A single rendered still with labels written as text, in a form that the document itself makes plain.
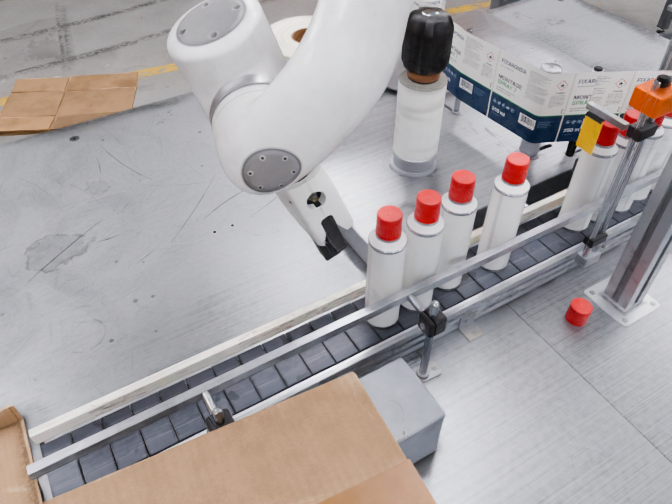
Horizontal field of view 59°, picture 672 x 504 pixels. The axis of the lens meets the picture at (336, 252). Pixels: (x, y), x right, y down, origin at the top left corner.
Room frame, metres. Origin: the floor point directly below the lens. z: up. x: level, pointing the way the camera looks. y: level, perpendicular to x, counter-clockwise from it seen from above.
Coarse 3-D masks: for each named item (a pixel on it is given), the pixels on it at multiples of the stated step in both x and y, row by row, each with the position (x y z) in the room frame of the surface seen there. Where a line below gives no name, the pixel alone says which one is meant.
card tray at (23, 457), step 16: (0, 416) 0.40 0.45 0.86; (16, 416) 0.41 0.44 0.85; (0, 432) 0.39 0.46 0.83; (16, 432) 0.39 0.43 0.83; (0, 448) 0.37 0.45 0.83; (16, 448) 0.37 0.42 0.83; (0, 464) 0.35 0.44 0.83; (16, 464) 0.35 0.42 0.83; (0, 480) 0.33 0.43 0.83; (16, 480) 0.33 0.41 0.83; (32, 480) 0.33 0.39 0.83; (0, 496) 0.31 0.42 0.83; (16, 496) 0.31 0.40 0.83; (32, 496) 0.31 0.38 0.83
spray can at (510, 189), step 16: (512, 160) 0.67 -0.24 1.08; (528, 160) 0.67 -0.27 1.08; (512, 176) 0.66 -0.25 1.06; (496, 192) 0.66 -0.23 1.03; (512, 192) 0.65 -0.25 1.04; (528, 192) 0.66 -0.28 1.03; (496, 208) 0.66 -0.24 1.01; (512, 208) 0.65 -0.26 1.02; (496, 224) 0.65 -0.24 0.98; (512, 224) 0.65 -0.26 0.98; (480, 240) 0.67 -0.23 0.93; (496, 240) 0.65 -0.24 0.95
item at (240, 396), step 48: (576, 240) 0.72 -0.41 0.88; (480, 288) 0.61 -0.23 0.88; (288, 336) 0.52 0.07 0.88; (336, 336) 0.52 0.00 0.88; (384, 336) 0.52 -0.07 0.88; (192, 384) 0.44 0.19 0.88; (240, 384) 0.44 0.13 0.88; (288, 384) 0.44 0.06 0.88; (96, 432) 0.37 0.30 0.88; (144, 432) 0.37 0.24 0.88; (192, 432) 0.37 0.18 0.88; (48, 480) 0.31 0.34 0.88
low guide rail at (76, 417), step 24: (528, 216) 0.76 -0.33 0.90; (360, 288) 0.58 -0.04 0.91; (312, 312) 0.54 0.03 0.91; (240, 336) 0.49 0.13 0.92; (264, 336) 0.50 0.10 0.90; (192, 360) 0.46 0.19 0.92; (216, 360) 0.47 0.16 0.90; (144, 384) 0.42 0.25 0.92; (96, 408) 0.38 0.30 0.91; (48, 432) 0.35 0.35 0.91
